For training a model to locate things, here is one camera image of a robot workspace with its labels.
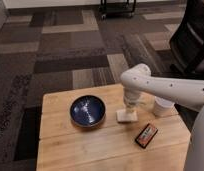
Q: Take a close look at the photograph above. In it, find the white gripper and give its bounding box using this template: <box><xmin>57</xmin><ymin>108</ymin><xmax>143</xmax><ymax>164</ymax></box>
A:
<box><xmin>123</xmin><ymin>89</ymin><xmax>141</xmax><ymax>114</ymax></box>

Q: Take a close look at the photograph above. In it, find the black orange snack packet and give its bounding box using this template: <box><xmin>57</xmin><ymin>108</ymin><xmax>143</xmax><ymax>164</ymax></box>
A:
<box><xmin>135</xmin><ymin>123</ymin><xmax>158</xmax><ymax>149</ymax></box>

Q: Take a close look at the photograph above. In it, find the dark blue bowl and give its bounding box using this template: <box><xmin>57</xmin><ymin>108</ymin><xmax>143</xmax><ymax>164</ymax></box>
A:
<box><xmin>70</xmin><ymin>95</ymin><xmax>106</xmax><ymax>127</ymax></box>

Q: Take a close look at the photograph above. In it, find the white sponge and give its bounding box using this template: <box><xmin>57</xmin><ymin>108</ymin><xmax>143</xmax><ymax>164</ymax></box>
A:
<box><xmin>116</xmin><ymin>109</ymin><xmax>138</xmax><ymax>123</ymax></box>

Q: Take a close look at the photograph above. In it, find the black office chair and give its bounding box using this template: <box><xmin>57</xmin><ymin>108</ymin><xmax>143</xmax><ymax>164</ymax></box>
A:
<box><xmin>170</xmin><ymin>0</ymin><xmax>204</xmax><ymax>75</ymax></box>

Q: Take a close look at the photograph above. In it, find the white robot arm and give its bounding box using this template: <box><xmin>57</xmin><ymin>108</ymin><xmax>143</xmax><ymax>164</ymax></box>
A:
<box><xmin>120</xmin><ymin>63</ymin><xmax>204</xmax><ymax>171</ymax></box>

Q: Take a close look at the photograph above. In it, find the white cup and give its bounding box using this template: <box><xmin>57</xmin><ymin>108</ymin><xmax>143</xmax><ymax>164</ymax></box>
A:
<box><xmin>153</xmin><ymin>97</ymin><xmax>174</xmax><ymax>117</ymax></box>

